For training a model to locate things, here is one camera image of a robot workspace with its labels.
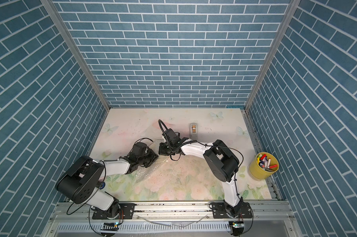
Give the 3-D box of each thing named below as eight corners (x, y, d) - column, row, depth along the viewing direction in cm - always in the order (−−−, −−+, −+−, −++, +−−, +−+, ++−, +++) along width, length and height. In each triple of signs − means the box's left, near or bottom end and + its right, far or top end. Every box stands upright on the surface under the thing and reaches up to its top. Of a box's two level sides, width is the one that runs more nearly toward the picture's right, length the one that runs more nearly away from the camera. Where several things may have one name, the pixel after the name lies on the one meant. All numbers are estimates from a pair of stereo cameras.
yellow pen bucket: (249, 182, 86) (259, 172, 74) (244, 163, 93) (252, 152, 82) (269, 182, 86) (282, 172, 74) (262, 163, 93) (274, 152, 82)
